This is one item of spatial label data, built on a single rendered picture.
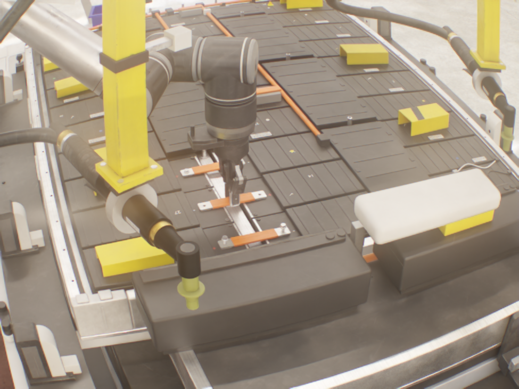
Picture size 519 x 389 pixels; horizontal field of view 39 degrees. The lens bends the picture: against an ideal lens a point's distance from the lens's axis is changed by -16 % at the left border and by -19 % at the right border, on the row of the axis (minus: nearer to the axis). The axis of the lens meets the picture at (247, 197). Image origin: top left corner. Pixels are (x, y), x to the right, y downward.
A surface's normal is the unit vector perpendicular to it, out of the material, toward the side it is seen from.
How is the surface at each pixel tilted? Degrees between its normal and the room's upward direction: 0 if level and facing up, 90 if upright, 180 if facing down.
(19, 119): 0
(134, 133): 90
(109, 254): 0
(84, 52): 62
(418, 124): 90
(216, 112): 90
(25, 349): 90
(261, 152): 0
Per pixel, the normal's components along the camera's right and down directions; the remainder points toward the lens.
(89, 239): 0.00, -0.82
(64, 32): 0.37, -0.18
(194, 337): 0.33, 0.53
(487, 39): 0.08, 0.56
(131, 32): 0.60, 0.45
